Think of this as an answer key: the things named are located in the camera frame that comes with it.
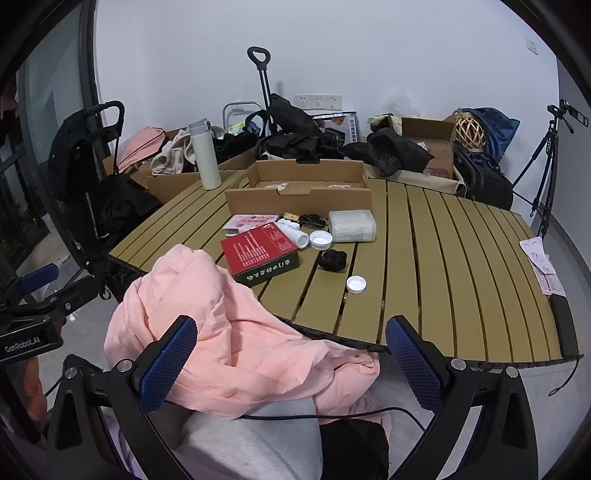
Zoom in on red box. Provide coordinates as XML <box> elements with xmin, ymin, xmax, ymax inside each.
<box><xmin>220</xmin><ymin>222</ymin><xmax>300</xmax><ymax>288</ymax></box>

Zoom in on black blue backpack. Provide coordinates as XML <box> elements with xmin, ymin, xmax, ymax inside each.
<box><xmin>231</xmin><ymin>111</ymin><xmax>269</xmax><ymax>148</ymax></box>

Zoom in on blue bag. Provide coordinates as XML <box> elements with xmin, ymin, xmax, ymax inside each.
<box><xmin>471</xmin><ymin>107</ymin><xmax>520</xmax><ymax>162</ymax></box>

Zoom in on person's left hand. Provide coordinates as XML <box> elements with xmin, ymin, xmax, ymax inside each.
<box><xmin>21</xmin><ymin>357</ymin><xmax>49</xmax><ymax>418</ymax></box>

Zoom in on black trolley handle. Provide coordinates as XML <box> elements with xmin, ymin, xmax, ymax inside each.
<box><xmin>247</xmin><ymin>46</ymin><xmax>278</xmax><ymax>134</ymax></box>

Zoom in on large cardboard box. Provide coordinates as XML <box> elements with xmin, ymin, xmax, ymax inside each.
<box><xmin>102</xmin><ymin>129</ymin><xmax>259</xmax><ymax>204</ymax></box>

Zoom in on clear plastic box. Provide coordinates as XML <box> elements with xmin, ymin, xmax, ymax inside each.
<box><xmin>328</xmin><ymin>209</ymin><xmax>377</xmax><ymax>243</ymax></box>

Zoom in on white stool frame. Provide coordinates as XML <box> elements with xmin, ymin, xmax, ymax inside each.
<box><xmin>222</xmin><ymin>102</ymin><xmax>262</xmax><ymax>132</ymax></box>

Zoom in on pink jacket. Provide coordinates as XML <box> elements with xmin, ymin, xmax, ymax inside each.
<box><xmin>104</xmin><ymin>244</ymin><xmax>393</xmax><ymax>444</ymax></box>

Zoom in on white wrappers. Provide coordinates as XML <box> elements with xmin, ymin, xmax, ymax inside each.
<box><xmin>276</xmin><ymin>219</ymin><xmax>309</xmax><ymax>250</ymax></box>

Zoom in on pink bag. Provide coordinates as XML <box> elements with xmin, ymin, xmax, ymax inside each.
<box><xmin>115</xmin><ymin>126</ymin><xmax>166</xmax><ymax>172</ymax></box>

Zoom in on beige cloth bag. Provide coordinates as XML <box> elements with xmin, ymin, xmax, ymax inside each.
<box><xmin>397</xmin><ymin>168</ymin><xmax>467</xmax><ymax>197</ymax></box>

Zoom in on black item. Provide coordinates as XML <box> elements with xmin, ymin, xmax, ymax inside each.
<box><xmin>318</xmin><ymin>249</ymin><xmax>348</xmax><ymax>274</ymax></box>

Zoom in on cardboard box with print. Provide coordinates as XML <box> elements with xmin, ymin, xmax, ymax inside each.
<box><xmin>401</xmin><ymin>117</ymin><xmax>458</xmax><ymax>181</ymax></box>

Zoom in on black jacket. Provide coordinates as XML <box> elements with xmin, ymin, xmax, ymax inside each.
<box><xmin>344</xmin><ymin>128</ymin><xmax>435</xmax><ymax>177</ymax></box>

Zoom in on black tripod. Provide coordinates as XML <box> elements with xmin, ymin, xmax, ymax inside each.
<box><xmin>512</xmin><ymin>99</ymin><xmax>589</xmax><ymax>236</ymax></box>

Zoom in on black cloth pile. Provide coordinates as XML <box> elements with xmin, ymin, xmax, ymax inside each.
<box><xmin>255</xmin><ymin>131</ymin><xmax>345</xmax><ymax>162</ymax></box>

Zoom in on black flat case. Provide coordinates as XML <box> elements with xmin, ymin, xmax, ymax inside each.
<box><xmin>549</xmin><ymin>294</ymin><xmax>579</xmax><ymax>358</ymax></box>

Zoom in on black suitcase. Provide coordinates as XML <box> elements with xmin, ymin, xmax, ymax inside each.
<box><xmin>455</xmin><ymin>143</ymin><xmax>514</xmax><ymax>210</ymax></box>

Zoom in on dark cloth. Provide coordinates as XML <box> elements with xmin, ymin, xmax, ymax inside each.
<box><xmin>318</xmin><ymin>418</ymin><xmax>391</xmax><ymax>480</ymax></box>

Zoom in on white cloth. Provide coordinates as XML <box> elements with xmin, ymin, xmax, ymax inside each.
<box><xmin>151</xmin><ymin>129</ymin><xmax>199</xmax><ymax>175</ymax></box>

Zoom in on cardboard tray box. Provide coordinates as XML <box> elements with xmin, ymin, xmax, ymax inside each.
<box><xmin>224</xmin><ymin>160</ymin><xmax>373</xmax><ymax>217</ymax></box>

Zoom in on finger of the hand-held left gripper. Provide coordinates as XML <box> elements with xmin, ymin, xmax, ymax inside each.
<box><xmin>8</xmin><ymin>276</ymin><xmax>100</xmax><ymax>321</ymax></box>
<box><xmin>0</xmin><ymin>264</ymin><xmax>61</xmax><ymax>303</ymax></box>

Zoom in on pink white paper sheets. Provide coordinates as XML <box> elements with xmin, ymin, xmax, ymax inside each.
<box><xmin>519</xmin><ymin>237</ymin><xmax>566</xmax><ymax>297</ymax></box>

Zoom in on thin black cable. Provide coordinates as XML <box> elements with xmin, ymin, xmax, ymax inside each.
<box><xmin>240</xmin><ymin>406</ymin><xmax>435</xmax><ymax>432</ymax></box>

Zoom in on white thermos bottle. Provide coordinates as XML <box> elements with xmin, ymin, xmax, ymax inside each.
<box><xmin>187</xmin><ymin>119</ymin><xmax>223</xmax><ymax>190</ymax></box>

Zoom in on printed appliance box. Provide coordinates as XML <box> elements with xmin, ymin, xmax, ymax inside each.
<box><xmin>313</xmin><ymin>111</ymin><xmax>357</xmax><ymax>144</ymax></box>

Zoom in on black framed glass door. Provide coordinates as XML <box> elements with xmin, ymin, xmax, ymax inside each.
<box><xmin>0</xmin><ymin>0</ymin><xmax>100</xmax><ymax>259</ymax></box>

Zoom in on wicker basket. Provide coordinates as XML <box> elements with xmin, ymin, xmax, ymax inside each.
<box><xmin>451</xmin><ymin>111</ymin><xmax>486</xmax><ymax>151</ymax></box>

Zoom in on wall sockets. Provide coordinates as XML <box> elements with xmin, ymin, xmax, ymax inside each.
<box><xmin>294</xmin><ymin>93</ymin><xmax>343</xmax><ymax>110</ymax></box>

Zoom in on black stroller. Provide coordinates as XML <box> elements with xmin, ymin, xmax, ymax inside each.
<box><xmin>48</xmin><ymin>100</ymin><xmax>160</xmax><ymax>301</ymax></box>

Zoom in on pink white flat box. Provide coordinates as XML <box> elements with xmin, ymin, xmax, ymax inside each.
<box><xmin>224</xmin><ymin>213</ymin><xmax>281</xmax><ymax>232</ymax></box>

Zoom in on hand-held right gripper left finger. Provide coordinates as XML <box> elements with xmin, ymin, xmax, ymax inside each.
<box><xmin>46</xmin><ymin>315</ymin><xmax>199</xmax><ymax>480</ymax></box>

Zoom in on beige cloth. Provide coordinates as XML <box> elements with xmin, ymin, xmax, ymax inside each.
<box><xmin>367</xmin><ymin>112</ymin><xmax>421</xmax><ymax>134</ymax></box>

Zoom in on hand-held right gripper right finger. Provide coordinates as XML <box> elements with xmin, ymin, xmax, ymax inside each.
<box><xmin>385</xmin><ymin>315</ymin><xmax>539</xmax><ymax>480</ymax></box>

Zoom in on black bag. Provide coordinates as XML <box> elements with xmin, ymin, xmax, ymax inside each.
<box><xmin>268</xmin><ymin>93</ymin><xmax>324</xmax><ymax>137</ymax></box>

